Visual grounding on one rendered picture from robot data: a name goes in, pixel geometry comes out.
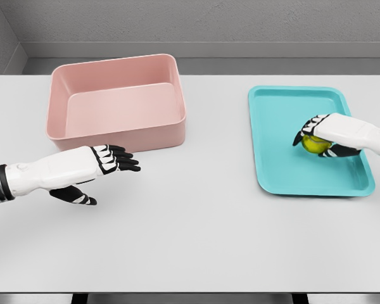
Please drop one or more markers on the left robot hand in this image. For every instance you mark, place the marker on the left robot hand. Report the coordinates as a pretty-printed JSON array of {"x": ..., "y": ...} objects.
[{"x": 74, "y": 163}]

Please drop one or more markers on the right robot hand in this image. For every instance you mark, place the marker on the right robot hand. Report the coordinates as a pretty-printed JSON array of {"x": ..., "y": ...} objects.
[{"x": 335, "y": 130}]

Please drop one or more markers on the yellow-green tennis ball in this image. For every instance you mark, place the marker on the yellow-green tennis ball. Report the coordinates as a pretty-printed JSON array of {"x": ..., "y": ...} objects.
[{"x": 316, "y": 144}]

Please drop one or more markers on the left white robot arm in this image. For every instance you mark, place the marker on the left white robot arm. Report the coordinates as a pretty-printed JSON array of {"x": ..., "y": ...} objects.
[{"x": 12, "y": 182}]

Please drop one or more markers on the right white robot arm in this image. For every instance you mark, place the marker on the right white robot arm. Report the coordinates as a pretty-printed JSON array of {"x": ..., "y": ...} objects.
[{"x": 379, "y": 139}]

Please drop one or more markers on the blue rectangular tray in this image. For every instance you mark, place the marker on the blue rectangular tray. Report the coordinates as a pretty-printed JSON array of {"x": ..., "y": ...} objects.
[{"x": 291, "y": 152}]

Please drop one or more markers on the pink rectangular basket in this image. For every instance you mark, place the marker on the pink rectangular basket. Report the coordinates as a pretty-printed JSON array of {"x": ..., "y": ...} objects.
[{"x": 114, "y": 101}]

